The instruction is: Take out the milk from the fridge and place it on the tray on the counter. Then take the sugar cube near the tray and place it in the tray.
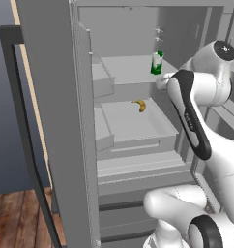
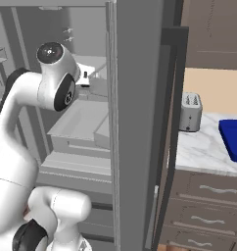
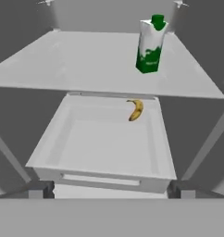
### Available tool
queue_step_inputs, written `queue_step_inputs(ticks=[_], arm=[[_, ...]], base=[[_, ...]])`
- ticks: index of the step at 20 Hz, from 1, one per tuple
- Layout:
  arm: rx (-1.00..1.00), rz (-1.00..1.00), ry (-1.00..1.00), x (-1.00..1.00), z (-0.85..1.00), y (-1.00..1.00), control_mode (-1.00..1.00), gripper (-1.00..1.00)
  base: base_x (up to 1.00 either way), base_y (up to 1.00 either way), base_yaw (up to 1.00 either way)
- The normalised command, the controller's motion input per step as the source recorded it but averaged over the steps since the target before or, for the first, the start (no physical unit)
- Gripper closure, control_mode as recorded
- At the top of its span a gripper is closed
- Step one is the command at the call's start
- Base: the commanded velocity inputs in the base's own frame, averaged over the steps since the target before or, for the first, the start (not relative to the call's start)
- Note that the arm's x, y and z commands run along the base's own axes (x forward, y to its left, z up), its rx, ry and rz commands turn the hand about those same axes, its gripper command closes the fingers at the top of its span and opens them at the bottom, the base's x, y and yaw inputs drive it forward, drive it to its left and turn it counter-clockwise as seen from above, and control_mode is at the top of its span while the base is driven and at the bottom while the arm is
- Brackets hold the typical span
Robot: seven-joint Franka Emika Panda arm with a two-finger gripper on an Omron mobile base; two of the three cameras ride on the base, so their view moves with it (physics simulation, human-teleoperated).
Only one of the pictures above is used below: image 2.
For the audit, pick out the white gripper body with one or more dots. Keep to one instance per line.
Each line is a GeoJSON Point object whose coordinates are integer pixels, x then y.
{"type": "Point", "coordinates": [92, 64]}

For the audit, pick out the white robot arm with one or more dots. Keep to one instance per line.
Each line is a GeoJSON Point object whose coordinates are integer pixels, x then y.
{"type": "Point", "coordinates": [12, 157]}

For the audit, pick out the grey fridge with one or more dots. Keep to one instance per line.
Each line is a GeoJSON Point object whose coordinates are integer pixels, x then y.
{"type": "Point", "coordinates": [78, 130]}

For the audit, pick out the grey fridge door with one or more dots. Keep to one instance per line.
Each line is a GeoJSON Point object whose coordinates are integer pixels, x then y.
{"type": "Point", "coordinates": [136, 124]}

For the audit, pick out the blue tray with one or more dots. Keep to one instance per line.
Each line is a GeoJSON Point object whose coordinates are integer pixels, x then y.
{"type": "Point", "coordinates": [234, 139]}

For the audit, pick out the silver toaster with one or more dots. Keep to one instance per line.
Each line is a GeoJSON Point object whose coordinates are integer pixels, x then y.
{"type": "Point", "coordinates": [190, 114]}

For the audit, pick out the brown drawer front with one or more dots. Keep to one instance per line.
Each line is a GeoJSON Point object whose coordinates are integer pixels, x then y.
{"type": "Point", "coordinates": [176, 240]}
{"type": "Point", "coordinates": [189, 186]}
{"type": "Point", "coordinates": [179, 217]}

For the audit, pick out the brown wall cupboard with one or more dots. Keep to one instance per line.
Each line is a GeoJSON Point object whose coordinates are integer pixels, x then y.
{"type": "Point", "coordinates": [215, 32]}

